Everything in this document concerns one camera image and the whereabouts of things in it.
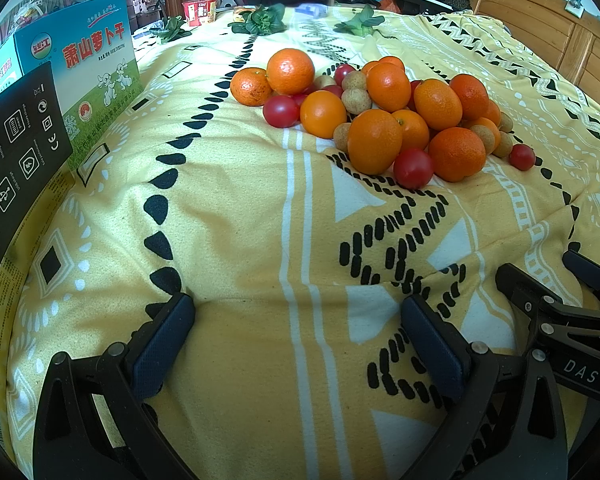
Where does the yellow printed blanket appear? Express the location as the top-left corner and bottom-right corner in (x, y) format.
(5, 2), (600, 480)

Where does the green bok choy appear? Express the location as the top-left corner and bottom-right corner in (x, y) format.
(230, 4), (288, 37)
(335, 5), (386, 38)
(149, 16), (193, 43)

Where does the pile of cherry tomatoes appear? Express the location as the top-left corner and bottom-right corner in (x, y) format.
(262, 62), (537, 191)

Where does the wooden headboard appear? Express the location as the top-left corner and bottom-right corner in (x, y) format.
(472, 0), (600, 111)

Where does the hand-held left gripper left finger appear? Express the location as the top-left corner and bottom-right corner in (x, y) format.
(32, 292), (198, 480)

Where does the pile of oranges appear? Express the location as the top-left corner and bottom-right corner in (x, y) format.
(229, 47), (503, 183)

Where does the white red small carton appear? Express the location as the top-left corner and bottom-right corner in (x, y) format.
(0, 54), (22, 98)

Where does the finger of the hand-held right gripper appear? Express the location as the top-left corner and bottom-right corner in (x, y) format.
(562, 250), (600, 308)
(496, 262), (600, 356)

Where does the black printed box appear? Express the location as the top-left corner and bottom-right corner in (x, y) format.
(0, 62), (76, 311)

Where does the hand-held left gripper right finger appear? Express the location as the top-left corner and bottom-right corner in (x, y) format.
(400, 294), (568, 480)

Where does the pile of longans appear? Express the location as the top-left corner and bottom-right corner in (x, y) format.
(312, 70), (516, 158)

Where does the red snack box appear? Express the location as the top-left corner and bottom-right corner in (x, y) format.
(182, 0), (218, 28)

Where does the blue green printed carton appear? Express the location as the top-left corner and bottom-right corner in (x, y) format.
(12, 0), (143, 173)

